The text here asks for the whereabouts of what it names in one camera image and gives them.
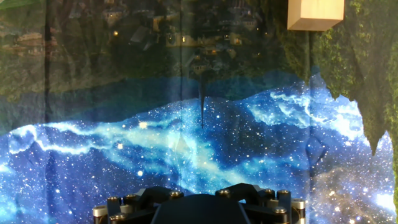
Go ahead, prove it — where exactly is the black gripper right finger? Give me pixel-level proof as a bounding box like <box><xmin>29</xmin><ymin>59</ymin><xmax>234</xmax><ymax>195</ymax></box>
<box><xmin>215</xmin><ymin>182</ymin><xmax>307</xmax><ymax>224</ymax></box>

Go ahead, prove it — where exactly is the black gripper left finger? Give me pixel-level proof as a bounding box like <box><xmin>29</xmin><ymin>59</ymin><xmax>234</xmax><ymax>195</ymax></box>
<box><xmin>92</xmin><ymin>185</ymin><xmax>185</xmax><ymax>224</ymax></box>

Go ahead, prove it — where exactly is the small wooden block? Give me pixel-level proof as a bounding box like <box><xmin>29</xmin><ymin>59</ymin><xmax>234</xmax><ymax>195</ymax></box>
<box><xmin>287</xmin><ymin>0</ymin><xmax>345</xmax><ymax>32</ymax></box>

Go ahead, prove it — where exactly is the landscape and galaxy printed cloth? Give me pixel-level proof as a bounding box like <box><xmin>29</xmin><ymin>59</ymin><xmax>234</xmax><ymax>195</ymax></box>
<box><xmin>0</xmin><ymin>0</ymin><xmax>398</xmax><ymax>224</ymax></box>

